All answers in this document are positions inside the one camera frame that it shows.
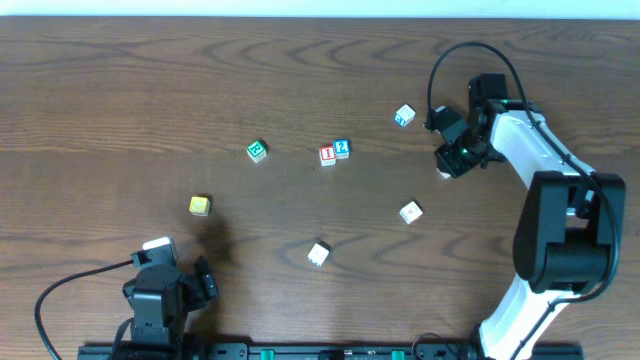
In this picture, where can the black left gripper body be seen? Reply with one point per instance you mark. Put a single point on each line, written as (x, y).
(205, 276)

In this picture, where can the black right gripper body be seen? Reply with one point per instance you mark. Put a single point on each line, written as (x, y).
(458, 159)

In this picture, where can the red letter A block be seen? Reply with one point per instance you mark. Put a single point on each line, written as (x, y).
(444, 174)

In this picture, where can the blue number 2 block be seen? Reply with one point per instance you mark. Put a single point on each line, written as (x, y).
(342, 148)

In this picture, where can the red letter I block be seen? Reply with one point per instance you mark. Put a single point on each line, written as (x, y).
(327, 155)

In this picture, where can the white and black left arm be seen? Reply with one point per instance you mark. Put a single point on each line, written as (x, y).
(167, 342)

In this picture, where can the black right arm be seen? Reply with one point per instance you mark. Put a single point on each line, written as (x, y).
(567, 241)

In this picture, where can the yellow letter block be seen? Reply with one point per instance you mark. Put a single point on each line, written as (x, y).
(199, 206)

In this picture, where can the white block blue side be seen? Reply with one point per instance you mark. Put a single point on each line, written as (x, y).
(404, 115)

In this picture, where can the white block orange letter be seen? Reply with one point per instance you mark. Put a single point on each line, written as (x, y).
(411, 212)

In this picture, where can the plain white wooden block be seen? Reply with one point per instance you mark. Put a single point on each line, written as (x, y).
(319, 253)

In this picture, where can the green letter R block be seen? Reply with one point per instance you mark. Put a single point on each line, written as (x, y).
(257, 150)

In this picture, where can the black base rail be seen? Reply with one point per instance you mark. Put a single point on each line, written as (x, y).
(240, 351)

